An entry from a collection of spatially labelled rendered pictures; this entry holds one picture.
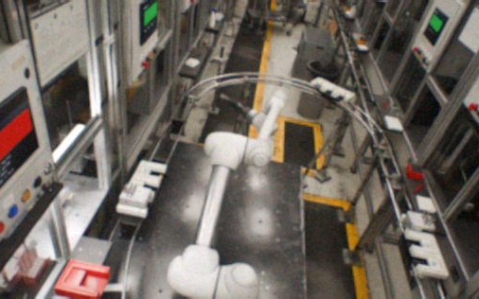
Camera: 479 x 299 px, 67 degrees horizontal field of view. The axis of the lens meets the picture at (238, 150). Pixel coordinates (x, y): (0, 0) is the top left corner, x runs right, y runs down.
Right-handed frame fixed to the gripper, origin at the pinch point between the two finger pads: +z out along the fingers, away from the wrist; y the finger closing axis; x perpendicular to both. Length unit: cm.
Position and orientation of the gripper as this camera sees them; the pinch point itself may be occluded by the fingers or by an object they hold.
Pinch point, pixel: (224, 98)
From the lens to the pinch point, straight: 240.9
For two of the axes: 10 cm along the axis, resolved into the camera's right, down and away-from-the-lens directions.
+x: 6.3, -7.4, 2.3
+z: -7.7, -5.6, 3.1
